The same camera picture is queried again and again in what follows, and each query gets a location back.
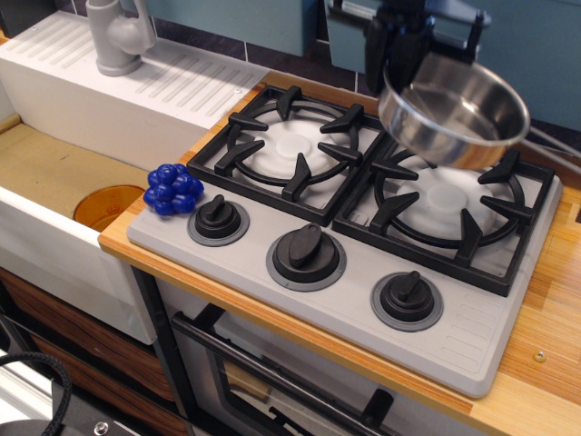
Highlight grey toy stove top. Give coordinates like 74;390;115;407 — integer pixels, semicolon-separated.
128;86;562;397

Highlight oven door with handle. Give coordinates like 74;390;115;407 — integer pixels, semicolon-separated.
171;304;467;435

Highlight white toy sink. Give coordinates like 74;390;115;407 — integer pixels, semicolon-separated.
1;12;266;344

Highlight black left stove knob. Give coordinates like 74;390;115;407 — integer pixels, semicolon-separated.
187;194;250;247

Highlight black right stove knob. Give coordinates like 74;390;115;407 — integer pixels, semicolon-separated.
370;271;444;332

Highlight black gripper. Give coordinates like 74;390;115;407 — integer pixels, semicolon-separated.
329;0;492;96

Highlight black stove knob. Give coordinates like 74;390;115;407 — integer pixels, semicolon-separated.
266;223;347;292
187;194;250;247
370;271;444;332

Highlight black right burner grate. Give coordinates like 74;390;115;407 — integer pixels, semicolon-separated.
332;138;559;297

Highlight grey toy faucet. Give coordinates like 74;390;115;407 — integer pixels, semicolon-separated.
85;0;156;77

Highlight wooden drawer cabinet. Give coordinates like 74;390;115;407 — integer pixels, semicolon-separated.
1;270;192;435

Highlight black middle stove knob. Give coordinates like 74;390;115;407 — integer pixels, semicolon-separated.
266;223;347;292

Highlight blue toy blueberry cluster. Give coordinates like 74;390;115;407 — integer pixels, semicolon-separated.
143;163;204;216

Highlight black left burner grate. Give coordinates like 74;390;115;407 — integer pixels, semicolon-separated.
188;85;392;226

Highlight orange plastic bowl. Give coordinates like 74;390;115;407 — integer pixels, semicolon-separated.
73;184;145;232

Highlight black burner grate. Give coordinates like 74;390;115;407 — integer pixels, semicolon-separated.
188;85;392;226
332;138;559;297

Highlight stainless steel pan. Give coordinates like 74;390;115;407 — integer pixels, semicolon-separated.
378;54;580;173

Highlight black braided cable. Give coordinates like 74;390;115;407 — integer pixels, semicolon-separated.
0;352;74;436

